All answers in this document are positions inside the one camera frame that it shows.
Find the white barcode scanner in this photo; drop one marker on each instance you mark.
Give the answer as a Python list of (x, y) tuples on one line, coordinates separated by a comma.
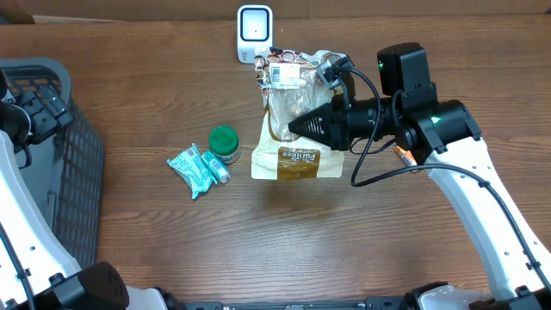
[(254, 30)]

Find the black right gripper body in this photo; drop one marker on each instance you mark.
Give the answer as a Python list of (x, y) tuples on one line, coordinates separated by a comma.
[(339, 129)]

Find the beige food pouch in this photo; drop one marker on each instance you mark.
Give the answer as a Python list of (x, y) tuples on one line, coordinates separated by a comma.
[(291, 88)]

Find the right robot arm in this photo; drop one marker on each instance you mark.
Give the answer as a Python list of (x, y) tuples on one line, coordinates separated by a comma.
[(445, 142)]

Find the teal tissue pack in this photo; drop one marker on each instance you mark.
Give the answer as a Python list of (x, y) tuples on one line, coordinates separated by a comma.
[(217, 167)]

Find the grey plastic mesh basket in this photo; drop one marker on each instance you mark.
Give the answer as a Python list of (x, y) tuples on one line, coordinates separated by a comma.
[(57, 150)]

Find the green lidded white jar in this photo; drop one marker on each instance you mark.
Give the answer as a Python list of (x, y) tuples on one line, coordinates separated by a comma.
[(224, 143)]

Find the orange tissue pack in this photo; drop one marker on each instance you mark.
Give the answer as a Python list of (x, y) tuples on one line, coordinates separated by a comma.
[(405, 156)]

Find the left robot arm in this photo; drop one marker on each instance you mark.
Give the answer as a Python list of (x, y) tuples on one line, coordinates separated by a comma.
[(37, 272)]

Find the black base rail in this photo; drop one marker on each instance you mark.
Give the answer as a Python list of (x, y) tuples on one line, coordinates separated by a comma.
[(370, 303)]

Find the light green wipes packet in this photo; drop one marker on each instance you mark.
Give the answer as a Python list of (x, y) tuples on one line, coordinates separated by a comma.
[(190, 166)]

